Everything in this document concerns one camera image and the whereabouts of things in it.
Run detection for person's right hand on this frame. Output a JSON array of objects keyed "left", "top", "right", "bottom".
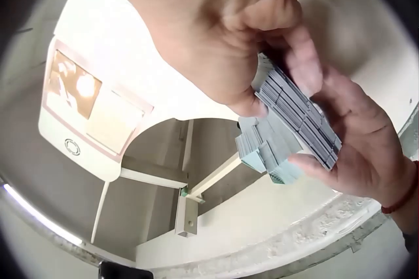
[{"left": 89, "top": 0, "right": 324, "bottom": 118}]

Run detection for person's left hand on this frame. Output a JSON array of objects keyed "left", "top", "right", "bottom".
[{"left": 289, "top": 65, "right": 419, "bottom": 210}]

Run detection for person's left fingers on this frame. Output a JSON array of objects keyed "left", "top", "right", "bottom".
[{"left": 310, "top": 65, "right": 372, "bottom": 121}]

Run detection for person's right fingers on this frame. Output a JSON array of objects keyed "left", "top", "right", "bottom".
[{"left": 262, "top": 24, "right": 324, "bottom": 95}]

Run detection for person's right thumb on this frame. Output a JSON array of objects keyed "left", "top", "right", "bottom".
[{"left": 209, "top": 60, "right": 269, "bottom": 118}]

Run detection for person's left thumb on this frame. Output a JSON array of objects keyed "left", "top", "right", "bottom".
[{"left": 289, "top": 155, "right": 342, "bottom": 191}]

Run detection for stack of grey plastic parts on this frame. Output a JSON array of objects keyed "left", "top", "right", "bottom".
[{"left": 251, "top": 52, "right": 343, "bottom": 171}]

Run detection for pile of pale green parts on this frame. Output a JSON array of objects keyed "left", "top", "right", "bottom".
[{"left": 235, "top": 115, "right": 304, "bottom": 185}]

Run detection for white machine with glossy panel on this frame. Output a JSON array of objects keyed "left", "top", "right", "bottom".
[{"left": 38, "top": 39, "right": 155, "bottom": 166}]

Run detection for white metal frame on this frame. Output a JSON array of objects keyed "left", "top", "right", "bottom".
[{"left": 90, "top": 119, "right": 250, "bottom": 244}]

